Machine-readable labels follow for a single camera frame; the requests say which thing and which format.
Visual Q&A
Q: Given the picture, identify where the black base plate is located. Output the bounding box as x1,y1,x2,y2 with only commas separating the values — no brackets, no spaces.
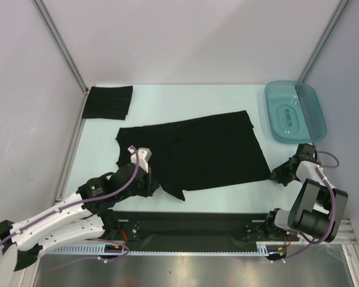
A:
101,210,337,252

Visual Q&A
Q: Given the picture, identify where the aluminium frame rail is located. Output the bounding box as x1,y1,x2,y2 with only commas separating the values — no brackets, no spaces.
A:
32,218,355,245

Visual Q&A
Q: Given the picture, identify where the right aluminium corner post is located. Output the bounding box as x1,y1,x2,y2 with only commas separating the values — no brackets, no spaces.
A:
298,0,352,83

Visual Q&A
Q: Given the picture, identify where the black t shirt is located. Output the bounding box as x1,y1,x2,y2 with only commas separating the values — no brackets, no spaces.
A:
82,86,133,120
116,111,270,200

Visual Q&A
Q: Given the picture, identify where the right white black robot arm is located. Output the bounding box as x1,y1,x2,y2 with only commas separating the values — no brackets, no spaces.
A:
264,143,348,244

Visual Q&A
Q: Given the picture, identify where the teal transparent plastic bin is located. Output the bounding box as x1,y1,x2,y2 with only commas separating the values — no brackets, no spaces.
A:
264,81,327,144

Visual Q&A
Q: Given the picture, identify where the left aluminium corner post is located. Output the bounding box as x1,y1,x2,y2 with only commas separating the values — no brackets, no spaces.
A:
32,0,89,95

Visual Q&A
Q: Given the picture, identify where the folded black t shirt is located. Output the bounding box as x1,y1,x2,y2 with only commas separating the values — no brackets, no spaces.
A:
82,86,133,120

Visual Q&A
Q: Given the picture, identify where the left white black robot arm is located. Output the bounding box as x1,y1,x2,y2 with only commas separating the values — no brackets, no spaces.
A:
0,163,160,271

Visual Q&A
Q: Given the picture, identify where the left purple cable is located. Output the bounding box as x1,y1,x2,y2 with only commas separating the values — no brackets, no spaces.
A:
0,145,140,264

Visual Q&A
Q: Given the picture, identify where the white slotted cable duct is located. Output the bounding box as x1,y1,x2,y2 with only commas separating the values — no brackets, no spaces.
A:
47,243,126,255

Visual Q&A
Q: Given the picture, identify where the aluminium corner post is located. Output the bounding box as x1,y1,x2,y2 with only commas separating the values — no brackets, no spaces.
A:
32,0,89,95
298,0,352,83

